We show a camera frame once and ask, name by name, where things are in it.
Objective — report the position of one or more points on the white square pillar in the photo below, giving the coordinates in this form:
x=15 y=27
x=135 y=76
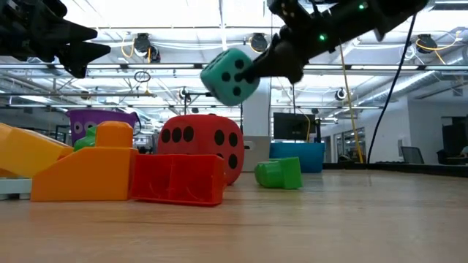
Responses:
x=256 y=117

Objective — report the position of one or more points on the black table frame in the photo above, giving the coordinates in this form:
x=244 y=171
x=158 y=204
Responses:
x=402 y=169

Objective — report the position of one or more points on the red foam die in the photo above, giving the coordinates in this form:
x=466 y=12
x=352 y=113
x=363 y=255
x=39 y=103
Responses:
x=204 y=139

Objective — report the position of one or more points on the blue plastic bin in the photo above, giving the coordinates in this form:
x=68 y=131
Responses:
x=300 y=157

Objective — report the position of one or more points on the bright green building block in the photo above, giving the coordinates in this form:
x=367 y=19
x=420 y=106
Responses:
x=279 y=174

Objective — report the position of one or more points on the black metal stand frame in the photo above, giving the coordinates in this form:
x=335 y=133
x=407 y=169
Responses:
x=186 y=106

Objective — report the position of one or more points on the red building block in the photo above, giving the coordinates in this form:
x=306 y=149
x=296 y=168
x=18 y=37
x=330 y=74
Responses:
x=179 y=179

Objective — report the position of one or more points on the black cabinet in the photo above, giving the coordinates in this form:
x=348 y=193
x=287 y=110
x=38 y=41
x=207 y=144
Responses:
x=455 y=140

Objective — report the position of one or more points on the black monitor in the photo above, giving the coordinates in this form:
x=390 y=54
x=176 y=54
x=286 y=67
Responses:
x=292 y=126

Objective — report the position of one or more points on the teal foam die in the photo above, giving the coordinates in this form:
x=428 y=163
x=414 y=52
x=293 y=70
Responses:
x=223 y=78

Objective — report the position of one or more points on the purple monster-face bucket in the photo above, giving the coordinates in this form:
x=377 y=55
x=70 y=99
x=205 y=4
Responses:
x=84 y=120

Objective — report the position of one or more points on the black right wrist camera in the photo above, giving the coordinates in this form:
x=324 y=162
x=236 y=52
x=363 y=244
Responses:
x=290 y=11

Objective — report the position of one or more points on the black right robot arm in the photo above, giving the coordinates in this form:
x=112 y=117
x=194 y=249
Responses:
x=398 y=11

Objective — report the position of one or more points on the golden yellow building block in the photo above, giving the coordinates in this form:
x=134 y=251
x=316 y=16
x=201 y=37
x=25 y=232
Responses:
x=25 y=149

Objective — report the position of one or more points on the grey office chair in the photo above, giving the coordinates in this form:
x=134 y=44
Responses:
x=412 y=155

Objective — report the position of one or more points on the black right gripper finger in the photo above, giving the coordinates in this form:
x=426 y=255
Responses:
x=281 y=60

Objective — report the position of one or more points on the orange stepped building block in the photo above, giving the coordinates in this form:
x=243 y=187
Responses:
x=87 y=175

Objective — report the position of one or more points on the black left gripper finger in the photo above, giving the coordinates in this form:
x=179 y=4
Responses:
x=82 y=56
x=73 y=33

